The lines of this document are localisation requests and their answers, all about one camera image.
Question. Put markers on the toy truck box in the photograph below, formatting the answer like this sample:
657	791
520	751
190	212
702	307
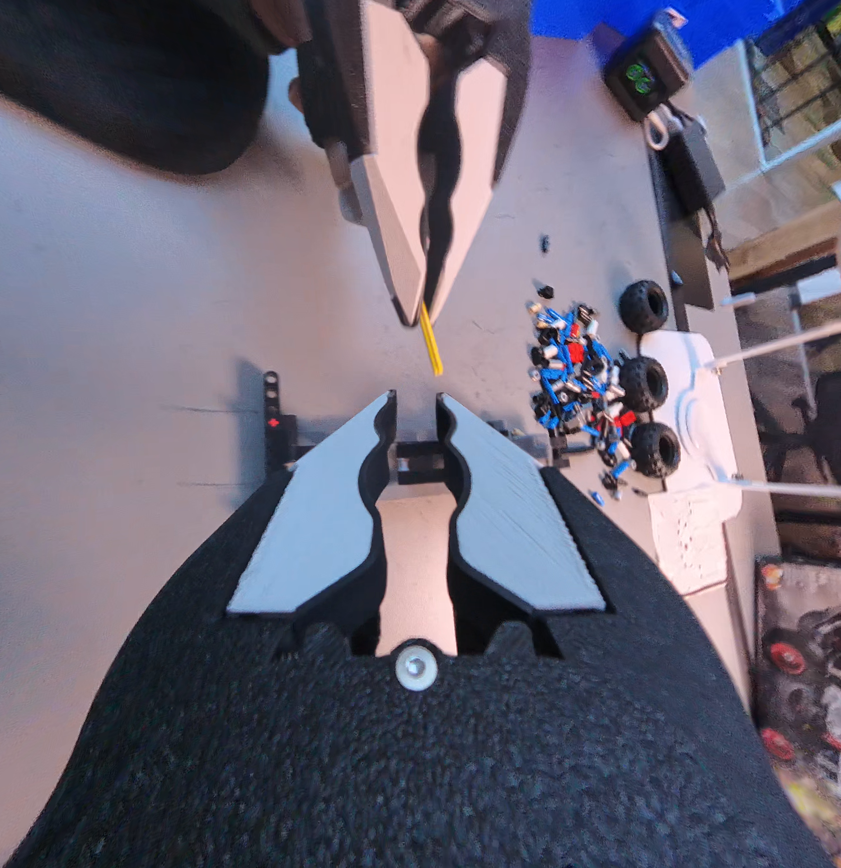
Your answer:
800	678

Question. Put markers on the white sticker sheet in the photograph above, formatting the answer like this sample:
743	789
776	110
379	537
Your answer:
691	542

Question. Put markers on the person's left hand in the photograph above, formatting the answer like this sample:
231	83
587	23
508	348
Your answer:
281	20

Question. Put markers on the grey desk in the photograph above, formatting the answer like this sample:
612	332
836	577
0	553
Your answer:
156	305

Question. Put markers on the black timer device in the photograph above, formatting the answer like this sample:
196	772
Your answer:
664	61

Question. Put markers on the yellow toy axle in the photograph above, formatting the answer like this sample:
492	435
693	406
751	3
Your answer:
432	346

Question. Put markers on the pile of small toy parts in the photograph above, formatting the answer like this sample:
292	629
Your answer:
569	380

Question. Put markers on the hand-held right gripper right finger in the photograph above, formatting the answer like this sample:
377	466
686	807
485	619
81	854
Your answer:
522	536

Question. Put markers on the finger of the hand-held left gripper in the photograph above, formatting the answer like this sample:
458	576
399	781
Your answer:
393	169
481	135

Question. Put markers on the metal book stand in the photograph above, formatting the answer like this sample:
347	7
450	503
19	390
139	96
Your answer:
691	407

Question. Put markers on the black toy tyre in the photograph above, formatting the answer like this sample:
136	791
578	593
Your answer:
630	386
644	454
634	308

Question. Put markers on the grey black toy chassis assembly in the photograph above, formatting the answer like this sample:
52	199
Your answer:
279	434

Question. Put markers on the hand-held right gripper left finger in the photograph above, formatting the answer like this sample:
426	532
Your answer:
305	542

